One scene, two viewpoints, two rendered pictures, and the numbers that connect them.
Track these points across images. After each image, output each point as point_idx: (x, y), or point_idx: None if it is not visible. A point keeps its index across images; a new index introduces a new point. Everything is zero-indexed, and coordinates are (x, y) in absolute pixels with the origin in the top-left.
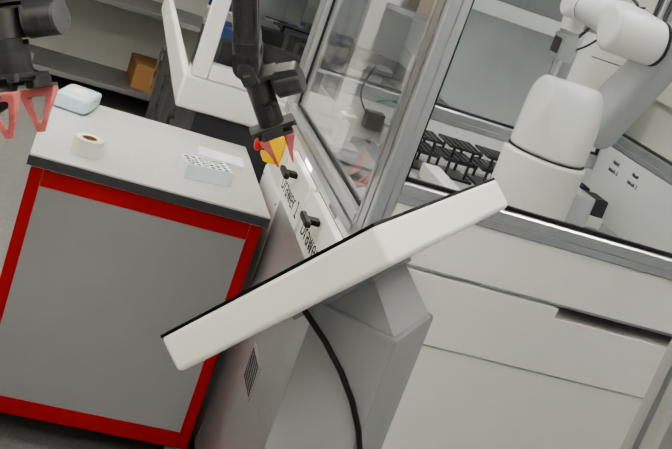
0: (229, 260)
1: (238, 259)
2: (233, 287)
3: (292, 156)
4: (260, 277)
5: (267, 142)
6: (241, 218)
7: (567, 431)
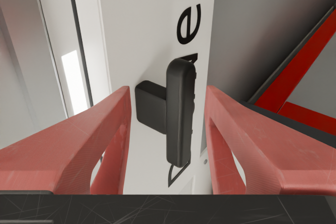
0: (316, 85)
1: (299, 83)
2: (307, 59)
3: (113, 94)
4: (266, 47)
5: (303, 182)
6: (297, 125)
7: None
